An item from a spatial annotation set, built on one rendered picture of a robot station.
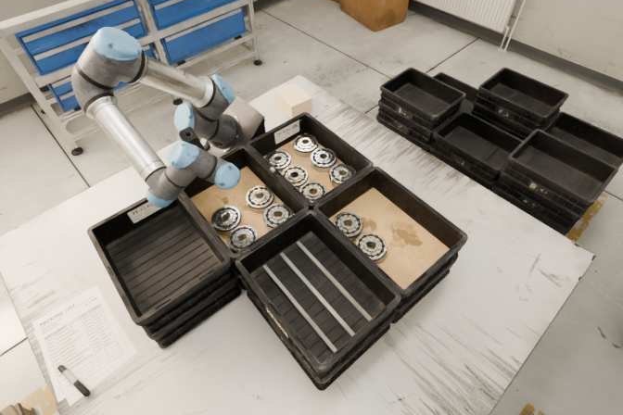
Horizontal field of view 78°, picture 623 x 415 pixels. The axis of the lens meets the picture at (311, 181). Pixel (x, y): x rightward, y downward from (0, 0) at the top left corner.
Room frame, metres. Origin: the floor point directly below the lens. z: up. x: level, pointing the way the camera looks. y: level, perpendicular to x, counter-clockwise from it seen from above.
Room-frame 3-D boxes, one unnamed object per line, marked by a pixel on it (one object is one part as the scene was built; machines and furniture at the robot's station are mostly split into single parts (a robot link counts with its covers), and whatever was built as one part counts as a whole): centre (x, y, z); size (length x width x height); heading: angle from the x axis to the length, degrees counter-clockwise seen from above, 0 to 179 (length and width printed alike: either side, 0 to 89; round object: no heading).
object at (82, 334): (0.44, 0.75, 0.70); 0.33 x 0.23 x 0.01; 41
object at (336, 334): (0.50, 0.00, 0.87); 0.40 x 0.30 x 0.11; 38
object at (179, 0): (2.85, 0.78, 0.60); 0.72 x 0.03 x 0.56; 131
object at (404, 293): (0.69, -0.24, 0.92); 0.40 x 0.30 x 0.02; 38
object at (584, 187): (1.22, -1.19, 0.37); 0.40 x 0.30 x 0.45; 41
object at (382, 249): (0.65, -0.18, 0.86); 0.10 x 0.10 x 0.01
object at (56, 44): (2.33, 1.38, 0.60); 0.72 x 0.03 x 0.56; 131
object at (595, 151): (1.48, -1.49, 0.31); 0.40 x 0.30 x 0.34; 41
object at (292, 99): (1.58, 0.08, 0.74); 0.16 x 0.12 x 0.07; 33
